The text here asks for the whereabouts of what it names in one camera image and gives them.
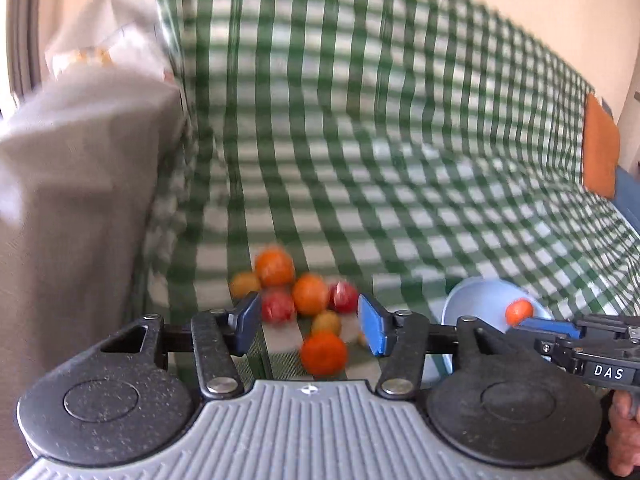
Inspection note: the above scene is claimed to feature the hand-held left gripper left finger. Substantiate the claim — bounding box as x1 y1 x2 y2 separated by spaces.
100 291 264 401

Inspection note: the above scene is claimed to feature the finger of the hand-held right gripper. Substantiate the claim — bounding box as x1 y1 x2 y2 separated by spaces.
509 316 582 341
534 337 576 363

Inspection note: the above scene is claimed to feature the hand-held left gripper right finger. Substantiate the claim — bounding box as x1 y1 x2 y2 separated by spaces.
357 293 507 402

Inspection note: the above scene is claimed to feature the small mandarin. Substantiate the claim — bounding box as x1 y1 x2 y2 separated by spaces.
505 298 535 326

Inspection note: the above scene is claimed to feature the small red apple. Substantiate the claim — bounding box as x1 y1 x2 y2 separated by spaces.
261 287 297 324
327 281 359 314

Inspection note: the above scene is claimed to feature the yellow-brown potato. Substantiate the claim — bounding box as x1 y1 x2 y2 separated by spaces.
229 271 262 298

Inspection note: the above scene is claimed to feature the yellow apricot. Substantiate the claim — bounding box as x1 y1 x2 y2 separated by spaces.
311 310 343 337

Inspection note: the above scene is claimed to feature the orange mandarin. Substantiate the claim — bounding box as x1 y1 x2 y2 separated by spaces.
300 331 349 377
291 274 331 317
254 247 296 287

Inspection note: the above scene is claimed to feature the light blue plate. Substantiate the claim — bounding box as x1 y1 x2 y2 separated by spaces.
440 277 556 376

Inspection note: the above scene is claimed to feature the person's right hand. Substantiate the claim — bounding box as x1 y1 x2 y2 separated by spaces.
606 389 640 479

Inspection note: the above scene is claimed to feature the blue cushion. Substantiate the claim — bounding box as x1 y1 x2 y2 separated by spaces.
602 100 640 233

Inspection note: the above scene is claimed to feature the orange cushion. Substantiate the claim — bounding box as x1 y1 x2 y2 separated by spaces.
582 92 621 200

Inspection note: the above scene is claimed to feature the green checkered cloth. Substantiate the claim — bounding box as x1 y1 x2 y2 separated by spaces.
142 0 640 381

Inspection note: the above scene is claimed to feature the white printed pillow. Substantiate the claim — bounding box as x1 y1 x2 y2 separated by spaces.
45 0 176 83

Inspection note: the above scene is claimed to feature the grey curtain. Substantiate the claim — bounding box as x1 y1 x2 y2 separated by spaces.
0 0 47 106

